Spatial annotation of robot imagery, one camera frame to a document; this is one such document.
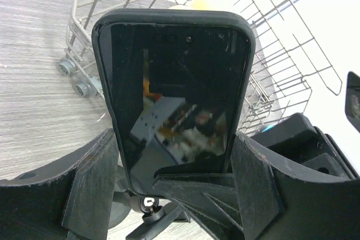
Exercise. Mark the grey wire dish rack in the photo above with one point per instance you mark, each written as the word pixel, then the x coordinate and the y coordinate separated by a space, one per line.
pixel 288 58

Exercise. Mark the cream plate front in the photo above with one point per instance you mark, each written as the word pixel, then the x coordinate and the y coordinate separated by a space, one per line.
pixel 201 5

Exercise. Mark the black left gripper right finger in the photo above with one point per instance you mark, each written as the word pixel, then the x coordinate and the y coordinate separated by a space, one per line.
pixel 266 196

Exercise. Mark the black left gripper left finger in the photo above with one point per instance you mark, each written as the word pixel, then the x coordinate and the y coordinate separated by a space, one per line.
pixel 69 198

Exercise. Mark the black smartphone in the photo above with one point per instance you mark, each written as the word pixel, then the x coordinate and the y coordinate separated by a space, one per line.
pixel 174 82

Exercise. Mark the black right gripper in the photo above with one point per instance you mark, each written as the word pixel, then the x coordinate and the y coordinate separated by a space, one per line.
pixel 298 140

